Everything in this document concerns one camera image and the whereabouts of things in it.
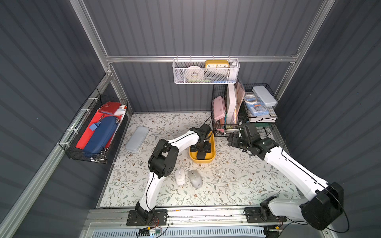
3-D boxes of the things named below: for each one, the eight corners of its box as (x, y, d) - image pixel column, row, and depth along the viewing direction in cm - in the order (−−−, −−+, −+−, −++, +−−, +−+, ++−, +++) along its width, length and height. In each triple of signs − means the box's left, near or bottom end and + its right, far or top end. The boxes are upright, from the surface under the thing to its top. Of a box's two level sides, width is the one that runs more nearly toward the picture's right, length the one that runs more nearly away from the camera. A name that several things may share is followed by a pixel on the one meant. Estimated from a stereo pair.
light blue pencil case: (124, 148, 102) (123, 147, 100) (138, 127, 114) (137, 125, 112) (137, 151, 100) (136, 150, 98) (150, 129, 113) (149, 127, 111)
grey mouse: (194, 190, 84) (194, 188, 81) (187, 173, 90) (187, 171, 87) (203, 185, 86) (204, 183, 83) (196, 169, 92) (196, 167, 89)
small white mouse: (174, 185, 86) (173, 183, 84) (175, 170, 91) (175, 168, 89) (185, 185, 86) (185, 183, 84) (186, 170, 91) (185, 168, 89)
